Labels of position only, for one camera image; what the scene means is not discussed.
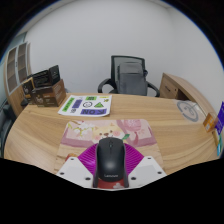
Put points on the green blue small pack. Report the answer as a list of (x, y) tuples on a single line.
[(219, 148)]

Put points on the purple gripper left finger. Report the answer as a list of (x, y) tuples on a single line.
[(79, 170)]

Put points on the wooden bookshelf cabinet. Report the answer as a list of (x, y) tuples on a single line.
[(16, 70)]

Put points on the small brown cardboard box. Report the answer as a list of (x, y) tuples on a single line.
[(28, 87)]

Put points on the wooden side cabinet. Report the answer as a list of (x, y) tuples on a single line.
[(174, 87)]

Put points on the white sticker sheet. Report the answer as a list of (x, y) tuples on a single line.
[(88, 106)]

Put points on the black box on top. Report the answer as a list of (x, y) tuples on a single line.
[(46, 77)]

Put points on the large brown cardboard box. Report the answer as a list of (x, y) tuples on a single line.
[(50, 96)]

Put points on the black sofa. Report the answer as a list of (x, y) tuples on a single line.
[(7, 119)]

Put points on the purple standing card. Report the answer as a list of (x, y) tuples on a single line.
[(220, 124)]

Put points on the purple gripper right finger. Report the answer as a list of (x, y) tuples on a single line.
[(142, 169)]

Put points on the orange small box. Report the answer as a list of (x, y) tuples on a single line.
[(210, 121)]

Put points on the black computer mouse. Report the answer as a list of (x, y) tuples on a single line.
[(110, 162)]

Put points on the black mesh office chair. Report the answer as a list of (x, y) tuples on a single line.
[(128, 76)]

